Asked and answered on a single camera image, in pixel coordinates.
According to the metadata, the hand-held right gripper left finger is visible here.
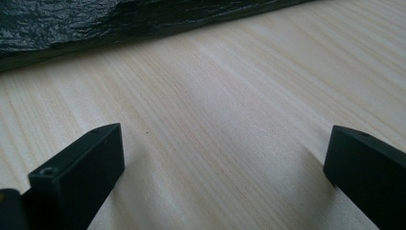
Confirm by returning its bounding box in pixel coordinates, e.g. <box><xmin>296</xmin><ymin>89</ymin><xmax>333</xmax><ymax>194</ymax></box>
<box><xmin>20</xmin><ymin>123</ymin><xmax>125</xmax><ymax>230</ymax></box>

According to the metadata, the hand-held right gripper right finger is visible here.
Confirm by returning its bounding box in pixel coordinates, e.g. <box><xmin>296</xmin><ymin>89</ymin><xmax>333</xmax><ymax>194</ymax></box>
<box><xmin>323</xmin><ymin>125</ymin><xmax>406</xmax><ymax>230</ymax></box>

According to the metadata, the black garbage bag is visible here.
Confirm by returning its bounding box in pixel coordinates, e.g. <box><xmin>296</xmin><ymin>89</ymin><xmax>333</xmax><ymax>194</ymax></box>
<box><xmin>0</xmin><ymin>0</ymin><xmax>315</xmax><ymax>72</ymax></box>

